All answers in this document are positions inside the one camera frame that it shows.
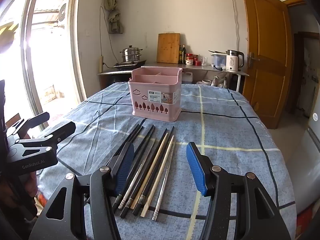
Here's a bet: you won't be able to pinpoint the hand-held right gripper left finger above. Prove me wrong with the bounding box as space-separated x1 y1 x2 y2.
29 141 135 240

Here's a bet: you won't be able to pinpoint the low metal stove table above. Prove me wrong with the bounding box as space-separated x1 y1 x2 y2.
97 66 134 90

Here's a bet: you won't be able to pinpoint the silver metal chopstick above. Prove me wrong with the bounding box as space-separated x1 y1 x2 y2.
152 147 175 221
118 152 152 209

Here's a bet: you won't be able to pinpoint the brown wooden door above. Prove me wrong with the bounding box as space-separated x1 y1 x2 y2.
240 0 294 130

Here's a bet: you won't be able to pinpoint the outdoor air conditioner unit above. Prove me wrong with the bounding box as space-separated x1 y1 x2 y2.
57 2 68 27

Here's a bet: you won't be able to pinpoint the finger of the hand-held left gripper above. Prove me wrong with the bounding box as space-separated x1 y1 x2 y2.
15 121 76 159
5 112 50 140

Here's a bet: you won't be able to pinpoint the white electric kettle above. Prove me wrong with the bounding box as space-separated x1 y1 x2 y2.
225 49 245 72

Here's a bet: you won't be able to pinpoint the beige wooden chopstick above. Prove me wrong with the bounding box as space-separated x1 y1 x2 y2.
130 132 169 207
140 135 175 218

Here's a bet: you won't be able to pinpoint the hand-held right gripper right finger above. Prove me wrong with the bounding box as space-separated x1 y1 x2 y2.
186 142 292 240

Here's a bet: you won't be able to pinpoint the blue plaid table cloth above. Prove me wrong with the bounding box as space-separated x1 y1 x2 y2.
32 81 298 240

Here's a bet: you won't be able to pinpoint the white plastic jug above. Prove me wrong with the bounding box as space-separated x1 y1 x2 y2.
182 71 194 84

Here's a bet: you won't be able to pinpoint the black induction cooker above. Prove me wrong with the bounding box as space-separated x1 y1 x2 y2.
113 59 147 68

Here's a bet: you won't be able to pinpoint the grey refrigerator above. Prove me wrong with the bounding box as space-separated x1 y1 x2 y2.
292 110 320 220

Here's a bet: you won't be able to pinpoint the person's left hand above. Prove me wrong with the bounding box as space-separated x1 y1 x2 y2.
23 173 38 200

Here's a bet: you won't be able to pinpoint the crumpled plastic bags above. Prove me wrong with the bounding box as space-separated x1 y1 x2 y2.
212 75 229 88

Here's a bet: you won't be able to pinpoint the pink plastic utensil basket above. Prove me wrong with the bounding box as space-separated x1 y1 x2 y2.
128 67 182 123

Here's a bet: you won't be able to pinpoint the hanging beige cloth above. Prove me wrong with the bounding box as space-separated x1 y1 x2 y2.
104 0 125 34

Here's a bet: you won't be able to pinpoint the metal kitchen counter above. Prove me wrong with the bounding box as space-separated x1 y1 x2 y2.
142 62 250 93

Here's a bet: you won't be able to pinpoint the stainless steel steamer pot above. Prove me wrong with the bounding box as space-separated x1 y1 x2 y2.
119 45 143 62

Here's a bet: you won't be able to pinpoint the black chopstick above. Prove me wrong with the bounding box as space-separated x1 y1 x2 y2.
115 123 139 155
132 128 168 215
125 126 175 212
112 126 145 210
120 124 155 218

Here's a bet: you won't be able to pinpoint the wooden cutting board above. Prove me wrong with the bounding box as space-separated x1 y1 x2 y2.
156 32 181 64

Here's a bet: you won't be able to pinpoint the metal door handle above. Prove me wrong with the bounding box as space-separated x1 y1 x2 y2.
247 52 260 68

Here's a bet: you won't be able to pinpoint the white window frame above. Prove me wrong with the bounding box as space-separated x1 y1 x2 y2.
0 0 88 135

